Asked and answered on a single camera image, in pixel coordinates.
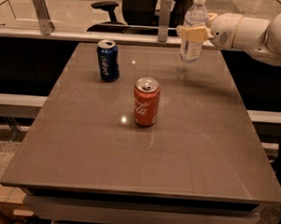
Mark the blue Pepsi can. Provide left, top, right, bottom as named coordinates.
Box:
left=96, top=39, right=119, bottom=82

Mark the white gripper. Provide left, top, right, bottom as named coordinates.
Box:
left=176, top=13, right=243, bottom=49

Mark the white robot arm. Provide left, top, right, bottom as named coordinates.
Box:
left=176, top=13, right=281, bottom=66

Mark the clear plastic water bottle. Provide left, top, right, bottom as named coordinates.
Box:
left=180, top=0, right=209, bottom=62

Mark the glass partition rail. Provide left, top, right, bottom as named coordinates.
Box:
left=0, top=26, right=238, bottom=50

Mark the middle metal bracket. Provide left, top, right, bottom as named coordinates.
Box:
left=158, top=0, right=172, bottom=42

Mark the left metal bracket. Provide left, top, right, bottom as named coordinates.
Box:
left=32, top=0, right=54, bottom=35

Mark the black office chair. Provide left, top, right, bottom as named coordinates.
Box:
left=88, top=0, right=193, bottom=36

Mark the metal bracket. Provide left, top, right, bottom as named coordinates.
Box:
left=32, top=0, right=54, bottom=35
left=158, top=0, right=172, bottom=42

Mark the grey table base frame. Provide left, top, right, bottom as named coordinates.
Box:
left=23, top=195, right=260, bottom=224

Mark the red Coca-Cola can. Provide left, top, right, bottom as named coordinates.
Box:
left=133, top=77, right=161, bottom=126

